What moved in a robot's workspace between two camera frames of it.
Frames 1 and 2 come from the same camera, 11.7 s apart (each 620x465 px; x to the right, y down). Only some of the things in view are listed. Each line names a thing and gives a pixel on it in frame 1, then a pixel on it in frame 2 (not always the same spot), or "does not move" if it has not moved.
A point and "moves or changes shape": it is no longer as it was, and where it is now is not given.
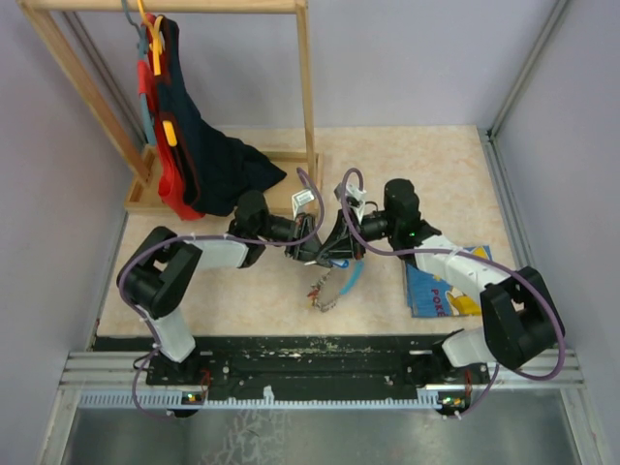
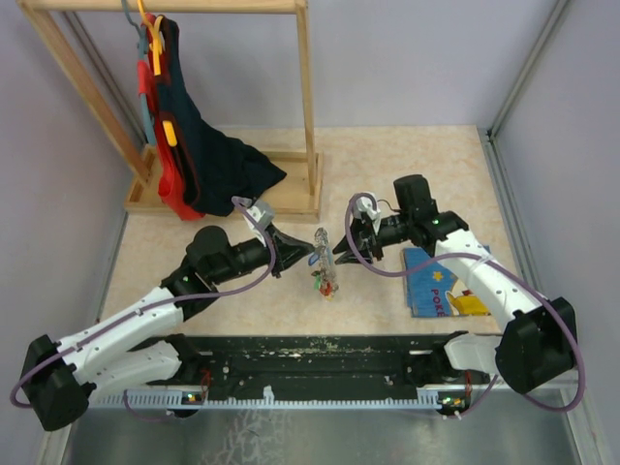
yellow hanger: [156, 48] does not move
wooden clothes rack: [301, 188] does not move
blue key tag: [340, 263] moves or changes shape
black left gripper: [304, 226] to [288, 250]
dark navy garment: [214, 166] does not move
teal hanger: [143, 48] does not move
